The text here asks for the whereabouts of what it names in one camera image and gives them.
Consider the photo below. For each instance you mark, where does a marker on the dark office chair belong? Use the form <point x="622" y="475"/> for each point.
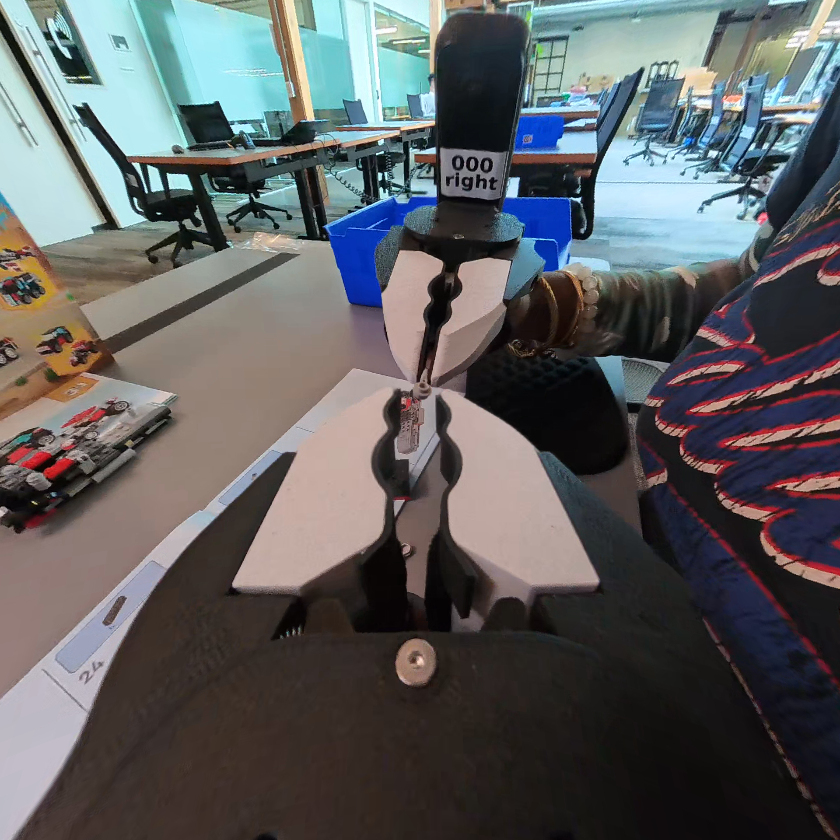
<point x="640" y="380"/>

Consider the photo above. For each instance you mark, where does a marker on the wooden support column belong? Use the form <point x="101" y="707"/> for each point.
<point x="292" y="52"/>

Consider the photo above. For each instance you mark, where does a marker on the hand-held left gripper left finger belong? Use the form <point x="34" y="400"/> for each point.
<point x="315" y="525"/>

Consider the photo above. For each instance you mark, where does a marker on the step-page instruction booklet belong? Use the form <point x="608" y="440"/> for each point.
<point x="65" y="656"/>

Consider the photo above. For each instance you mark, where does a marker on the black mesh cushion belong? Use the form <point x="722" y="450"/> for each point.
<point x="544" y="407"/>

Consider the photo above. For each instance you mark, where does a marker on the row of black office chairs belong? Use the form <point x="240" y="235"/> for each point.
<point x="659" y="111"/>

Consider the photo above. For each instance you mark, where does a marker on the brown office table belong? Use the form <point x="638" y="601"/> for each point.
<point x="197" y="157"/>
<point x="387" y="126"/>
<point x="558" y="157"/>

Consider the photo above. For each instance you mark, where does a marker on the clear plastic bag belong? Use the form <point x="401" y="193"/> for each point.
<point x="269" y="243"/>

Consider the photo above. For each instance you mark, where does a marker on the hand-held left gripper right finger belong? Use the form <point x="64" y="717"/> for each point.
<point x="518" y="525"/>

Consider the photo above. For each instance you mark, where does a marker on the toy brick set box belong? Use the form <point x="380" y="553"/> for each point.
<point x="33" y="315"/>

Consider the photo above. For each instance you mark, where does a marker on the small blue plastic bin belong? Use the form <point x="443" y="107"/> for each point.
<point x="538" y="131"/>

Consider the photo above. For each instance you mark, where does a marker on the car-cover instruction booklet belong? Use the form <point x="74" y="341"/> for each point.
<point x="98" y="407"/>

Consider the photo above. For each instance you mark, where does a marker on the large blue plastic bin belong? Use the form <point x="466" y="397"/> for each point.
<point x="354" y="262"/>

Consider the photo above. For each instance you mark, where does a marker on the logo wall window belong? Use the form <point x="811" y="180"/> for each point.
<point x="69" y="39"/>

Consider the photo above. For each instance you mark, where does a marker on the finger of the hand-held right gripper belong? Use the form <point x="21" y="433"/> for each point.
<point x="403" y="302"/>
<point x="479" y="302"/>

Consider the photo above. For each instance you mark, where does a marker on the black laptop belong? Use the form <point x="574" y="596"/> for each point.
<point x="295" y="131"/>

